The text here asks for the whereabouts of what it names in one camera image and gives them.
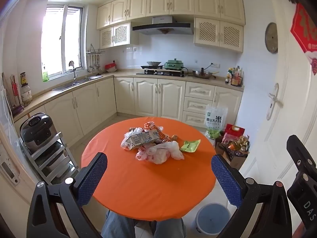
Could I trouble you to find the cream upper wall cabinets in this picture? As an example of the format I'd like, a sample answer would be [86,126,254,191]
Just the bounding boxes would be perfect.
[96,0,245,30]

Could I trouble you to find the steel range hood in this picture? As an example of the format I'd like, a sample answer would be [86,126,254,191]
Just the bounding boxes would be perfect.
[132,15,194,36]

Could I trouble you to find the blue grey plastic bin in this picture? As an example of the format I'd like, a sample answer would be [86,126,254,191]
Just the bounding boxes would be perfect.
[196,203,231,235]

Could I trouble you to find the cream door handle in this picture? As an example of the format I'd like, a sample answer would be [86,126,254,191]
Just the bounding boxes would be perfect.
[266,83,284,121]

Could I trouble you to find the small cardboard box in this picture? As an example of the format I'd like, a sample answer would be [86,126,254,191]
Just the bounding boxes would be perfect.
[215,141,227,155]

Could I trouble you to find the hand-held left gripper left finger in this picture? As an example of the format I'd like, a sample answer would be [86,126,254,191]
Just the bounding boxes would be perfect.
[27,152,108,238]

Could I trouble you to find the metal shelf rack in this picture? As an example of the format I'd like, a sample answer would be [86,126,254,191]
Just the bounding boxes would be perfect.
[18,132,80,186]

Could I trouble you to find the black gas stove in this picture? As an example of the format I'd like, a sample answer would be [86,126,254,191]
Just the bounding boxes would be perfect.
[136,70,186,78]

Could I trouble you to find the orange covered round table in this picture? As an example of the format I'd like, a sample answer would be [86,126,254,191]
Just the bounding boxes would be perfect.
[81,116,216,222]

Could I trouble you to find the person's legs in jeans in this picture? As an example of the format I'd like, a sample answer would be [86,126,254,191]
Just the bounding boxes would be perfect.
[101,210,187,238]

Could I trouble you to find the round grey wall disc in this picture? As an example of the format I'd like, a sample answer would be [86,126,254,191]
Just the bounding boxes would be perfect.
[265,22,278,54]

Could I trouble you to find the red gift box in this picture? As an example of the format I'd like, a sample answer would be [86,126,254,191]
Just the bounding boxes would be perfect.
[224,123,245,144]

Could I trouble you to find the small clear plastic bag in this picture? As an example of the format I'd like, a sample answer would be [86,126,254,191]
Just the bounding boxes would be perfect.
[120,127,144,149]

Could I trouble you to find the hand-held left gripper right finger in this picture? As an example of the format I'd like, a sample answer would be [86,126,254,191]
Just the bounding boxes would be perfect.
[211,154,293,238]

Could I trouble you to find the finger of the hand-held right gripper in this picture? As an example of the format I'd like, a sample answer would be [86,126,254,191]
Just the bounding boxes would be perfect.
[286,135,317,176]

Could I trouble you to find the yellow cooking oil bottle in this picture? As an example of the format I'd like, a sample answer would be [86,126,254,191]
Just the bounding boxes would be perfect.
[228,134,250,152]

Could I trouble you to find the white green rice bag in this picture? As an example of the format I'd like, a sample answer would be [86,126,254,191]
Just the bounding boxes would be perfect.
[204,105,228,139]

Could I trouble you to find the hanging utensil rack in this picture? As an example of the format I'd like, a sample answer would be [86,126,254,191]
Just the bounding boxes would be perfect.
[86,44,106,73]

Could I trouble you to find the white door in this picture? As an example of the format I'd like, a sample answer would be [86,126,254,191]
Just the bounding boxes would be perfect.
[236,0,317,238]

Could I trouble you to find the kitchen window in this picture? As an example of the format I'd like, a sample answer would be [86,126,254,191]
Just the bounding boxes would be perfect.
[41,4,83,78]

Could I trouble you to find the black silver rice cooker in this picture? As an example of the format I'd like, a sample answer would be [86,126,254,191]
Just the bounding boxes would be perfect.
[20,112,57,152]

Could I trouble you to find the cream lattice door cabinet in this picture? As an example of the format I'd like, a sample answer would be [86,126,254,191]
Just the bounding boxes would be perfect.
[100,22,132,49]
[194,17,244,53]

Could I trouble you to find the group of condiment bottles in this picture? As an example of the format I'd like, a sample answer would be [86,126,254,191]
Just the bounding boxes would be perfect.
[225,66,244,87]

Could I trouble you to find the green electric pot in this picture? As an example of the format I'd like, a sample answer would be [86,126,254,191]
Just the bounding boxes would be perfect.
[163,59,189,71]

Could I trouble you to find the light green snack packet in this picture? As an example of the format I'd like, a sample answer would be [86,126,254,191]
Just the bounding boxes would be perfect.
[180,139,201,153]

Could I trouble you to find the steel wok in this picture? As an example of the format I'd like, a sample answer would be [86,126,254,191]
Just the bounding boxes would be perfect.
[193,67,220,79]

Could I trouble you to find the red door decoration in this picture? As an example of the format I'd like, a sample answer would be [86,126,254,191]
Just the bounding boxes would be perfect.
[290,3,317,76]

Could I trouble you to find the steel kitchen sink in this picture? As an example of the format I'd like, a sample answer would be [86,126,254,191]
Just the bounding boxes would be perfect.
[52,76,103,91]

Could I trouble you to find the large cardboard box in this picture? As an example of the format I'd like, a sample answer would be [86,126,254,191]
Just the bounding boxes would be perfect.
[224,151,249,171]

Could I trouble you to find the clear glass jar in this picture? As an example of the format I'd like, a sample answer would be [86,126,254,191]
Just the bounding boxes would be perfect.
[20,85,33,105]

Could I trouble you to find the grey white drink carton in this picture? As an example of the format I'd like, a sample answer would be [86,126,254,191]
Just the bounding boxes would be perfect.
[124,131,161,151]

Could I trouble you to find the cream base cabinets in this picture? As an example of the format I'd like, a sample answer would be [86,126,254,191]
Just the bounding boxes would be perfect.
[13,71,244,149]

